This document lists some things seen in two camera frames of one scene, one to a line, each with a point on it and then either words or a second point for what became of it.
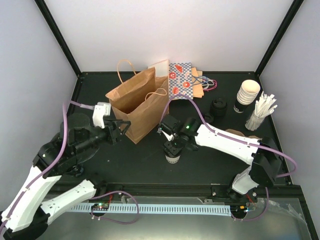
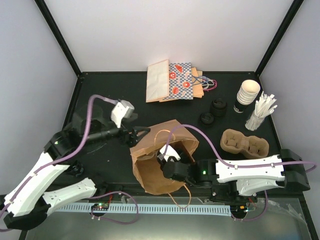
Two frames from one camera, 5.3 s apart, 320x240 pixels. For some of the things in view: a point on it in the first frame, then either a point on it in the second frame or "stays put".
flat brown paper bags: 197,83 stays put
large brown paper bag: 141,99 -> 149,170
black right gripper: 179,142 -> 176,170
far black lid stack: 219,107 stays put
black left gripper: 114,133 -> 132,139
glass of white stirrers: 263,107 stays put
